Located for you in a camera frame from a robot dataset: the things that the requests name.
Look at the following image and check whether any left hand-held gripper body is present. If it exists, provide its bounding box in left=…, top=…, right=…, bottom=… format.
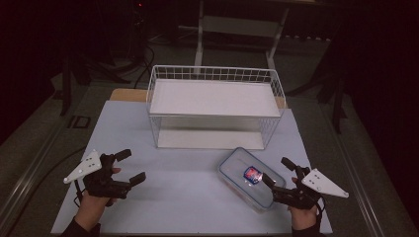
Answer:
left=63, top=149, right=132, bottom=200

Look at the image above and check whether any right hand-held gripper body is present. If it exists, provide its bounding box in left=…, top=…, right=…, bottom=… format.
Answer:
left=272, top=166, right=350, bottom=210

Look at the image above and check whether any clear plastic container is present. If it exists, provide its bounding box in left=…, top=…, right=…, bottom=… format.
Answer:
left=216, top=146, right=287, bottom=213

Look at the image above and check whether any person's left hand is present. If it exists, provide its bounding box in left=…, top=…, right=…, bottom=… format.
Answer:
left=73, top=167, right=122, bottom=232

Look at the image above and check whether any person's right hand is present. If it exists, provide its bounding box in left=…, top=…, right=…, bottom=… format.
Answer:
left=288, top=177, right=319, bottom=231

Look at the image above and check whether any pale table mat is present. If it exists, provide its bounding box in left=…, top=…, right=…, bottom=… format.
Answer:
left=50, top=100, right=333, bottom=236

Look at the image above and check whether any black floor socket box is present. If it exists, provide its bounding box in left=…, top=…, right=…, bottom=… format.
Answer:
left=67, top=115, right=92, bottom=129

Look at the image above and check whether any black metal stand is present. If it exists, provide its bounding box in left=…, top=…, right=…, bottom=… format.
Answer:
left=286, top=70, right=349, bottom=135
left=58, top=53, right=95, bottom=117

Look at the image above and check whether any left hand-held gripper cable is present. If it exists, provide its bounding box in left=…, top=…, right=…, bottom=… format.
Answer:
left=72, top=179, right=84, bottom=209

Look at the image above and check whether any hand-held gripper cable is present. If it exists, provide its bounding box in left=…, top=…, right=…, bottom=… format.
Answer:
left=72, top=179, right=84, bottom=209
left=315, top=197, right=326, bottom=226

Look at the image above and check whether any right hand-held gripper cable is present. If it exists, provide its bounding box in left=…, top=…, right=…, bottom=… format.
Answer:
left=315, top=197, right=326, bottom=226

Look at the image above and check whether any black floor cable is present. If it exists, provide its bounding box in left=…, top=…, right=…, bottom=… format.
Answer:
left=132, top=43, right=156, bottom=90

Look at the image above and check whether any white wire shelf rack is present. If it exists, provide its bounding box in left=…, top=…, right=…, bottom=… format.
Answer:
left=145, top=64, right=287, bottom=151

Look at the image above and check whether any white metal stand frame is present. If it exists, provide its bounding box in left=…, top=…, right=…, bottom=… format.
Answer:
left=193, top=0, right=292, bottom=71

